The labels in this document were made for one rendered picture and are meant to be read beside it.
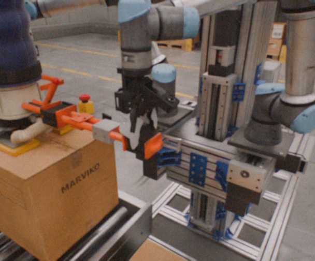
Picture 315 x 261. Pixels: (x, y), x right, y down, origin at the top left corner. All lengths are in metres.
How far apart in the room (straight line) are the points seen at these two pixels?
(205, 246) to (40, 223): 1.08
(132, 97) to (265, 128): 0.63
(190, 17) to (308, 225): 2.04
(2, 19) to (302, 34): 0.89
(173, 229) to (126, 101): 1.29
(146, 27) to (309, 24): 0.47
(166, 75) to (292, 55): 0.56
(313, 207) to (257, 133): 1.59
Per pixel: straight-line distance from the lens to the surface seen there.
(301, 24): 0.91
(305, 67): 0.95
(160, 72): 1.27
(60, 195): 1.03
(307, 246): 2.31
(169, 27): 0.67
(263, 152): 1.12
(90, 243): 1.39
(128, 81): 0.70
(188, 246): 1.79
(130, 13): 0.64
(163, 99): 0.65
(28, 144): 1.06
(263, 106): 1.10
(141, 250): 1.33
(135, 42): 0.64
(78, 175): 1.05
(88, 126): 0.84
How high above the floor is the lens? 1.58
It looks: 28 degrees down
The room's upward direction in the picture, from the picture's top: straight up
